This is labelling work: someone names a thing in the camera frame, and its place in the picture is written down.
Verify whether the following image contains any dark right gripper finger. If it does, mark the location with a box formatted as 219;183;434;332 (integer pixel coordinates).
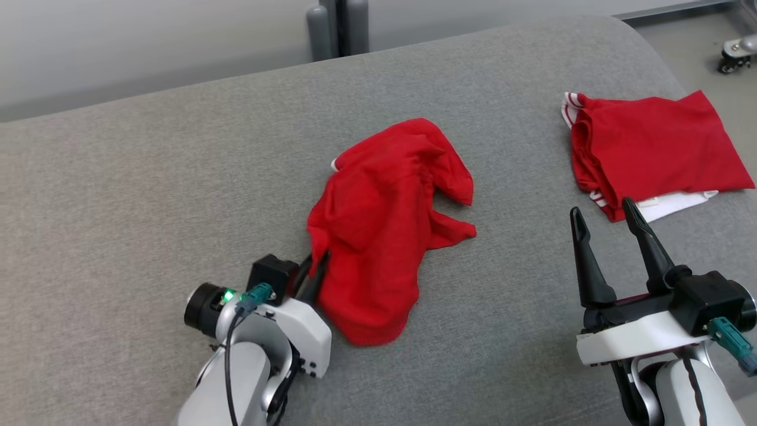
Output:
570;206;617;308
622;198;693;293

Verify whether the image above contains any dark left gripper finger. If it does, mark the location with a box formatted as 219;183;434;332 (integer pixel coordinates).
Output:
294;256;314;296
303;254;331;308

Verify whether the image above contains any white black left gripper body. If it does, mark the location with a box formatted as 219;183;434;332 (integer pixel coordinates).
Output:
184;283;333;379

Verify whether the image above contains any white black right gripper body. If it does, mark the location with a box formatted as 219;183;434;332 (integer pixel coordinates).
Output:
577;293;719;366

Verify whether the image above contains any plain red shirt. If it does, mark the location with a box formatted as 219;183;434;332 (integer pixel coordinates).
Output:
306;118;477;347

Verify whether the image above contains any red jersey with large number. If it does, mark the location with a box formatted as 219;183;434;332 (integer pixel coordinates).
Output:
561;90;756;224

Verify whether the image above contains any black caster wheel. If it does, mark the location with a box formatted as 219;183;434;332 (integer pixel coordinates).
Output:
717;34;757;75

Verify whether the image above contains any grey cylindrical partition foot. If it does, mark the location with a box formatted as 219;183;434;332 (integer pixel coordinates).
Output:
306;5;332;62
345;0;370;56

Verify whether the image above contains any teal left camera cable connector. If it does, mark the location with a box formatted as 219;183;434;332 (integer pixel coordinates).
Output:
235;282;274;314

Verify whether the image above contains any teal camera cable connector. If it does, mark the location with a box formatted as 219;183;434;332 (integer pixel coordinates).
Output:
235;282;274;314
707;317;757;377

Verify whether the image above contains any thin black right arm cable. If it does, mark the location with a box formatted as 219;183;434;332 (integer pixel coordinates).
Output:
683;357;709;426

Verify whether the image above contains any teal right camera cable connector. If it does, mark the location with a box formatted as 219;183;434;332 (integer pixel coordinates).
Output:
707;317;757;377

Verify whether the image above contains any grey partition base rail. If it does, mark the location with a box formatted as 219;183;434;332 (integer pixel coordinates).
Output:
615;0;740;20

